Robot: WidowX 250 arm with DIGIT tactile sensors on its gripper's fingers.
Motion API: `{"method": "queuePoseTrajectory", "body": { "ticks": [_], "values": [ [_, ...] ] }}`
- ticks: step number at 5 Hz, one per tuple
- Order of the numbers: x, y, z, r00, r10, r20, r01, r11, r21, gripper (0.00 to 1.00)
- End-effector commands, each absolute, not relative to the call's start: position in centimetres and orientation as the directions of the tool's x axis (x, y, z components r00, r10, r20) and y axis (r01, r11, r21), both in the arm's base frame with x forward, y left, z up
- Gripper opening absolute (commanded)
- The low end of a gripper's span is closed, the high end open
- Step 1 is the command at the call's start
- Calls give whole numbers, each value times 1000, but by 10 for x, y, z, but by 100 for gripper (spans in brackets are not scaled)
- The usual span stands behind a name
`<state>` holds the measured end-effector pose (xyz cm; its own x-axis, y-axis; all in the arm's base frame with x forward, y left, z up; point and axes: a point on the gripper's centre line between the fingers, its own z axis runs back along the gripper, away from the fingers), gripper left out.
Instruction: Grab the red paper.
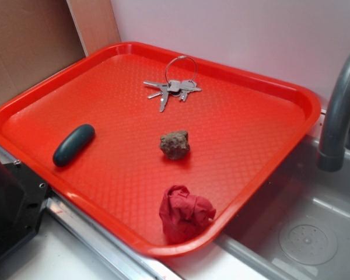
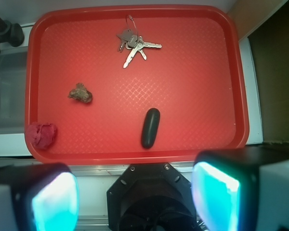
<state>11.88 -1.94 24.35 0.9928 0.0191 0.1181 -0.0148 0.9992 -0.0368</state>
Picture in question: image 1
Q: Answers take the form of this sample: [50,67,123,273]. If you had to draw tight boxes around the grey toy faucet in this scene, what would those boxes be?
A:
[317,55,350,172]

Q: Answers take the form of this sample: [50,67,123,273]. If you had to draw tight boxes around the crumpled red paper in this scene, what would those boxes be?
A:
[159,185,216,244]

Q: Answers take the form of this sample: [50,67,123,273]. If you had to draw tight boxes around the brown cardboard panel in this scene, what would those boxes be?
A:
[0,1,120,105]

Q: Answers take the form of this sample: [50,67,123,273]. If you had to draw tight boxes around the brown rock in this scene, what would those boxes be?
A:
[159,130,190,160]

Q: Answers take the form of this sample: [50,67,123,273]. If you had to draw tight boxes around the red plastic tray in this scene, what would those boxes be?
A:
[0,43,321,258]

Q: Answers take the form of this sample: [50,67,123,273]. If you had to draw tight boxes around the grey toy sink basin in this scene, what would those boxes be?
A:
[168,137,350,279]

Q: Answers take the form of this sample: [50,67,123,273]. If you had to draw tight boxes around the silver keys on ring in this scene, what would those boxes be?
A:
[143,55,202,113]

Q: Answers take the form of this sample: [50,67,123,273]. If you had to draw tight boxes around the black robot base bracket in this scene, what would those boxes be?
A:
[0,162,50,261]

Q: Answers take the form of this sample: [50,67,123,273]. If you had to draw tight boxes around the dark green oval case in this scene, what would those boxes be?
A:
[52,124,95,167]

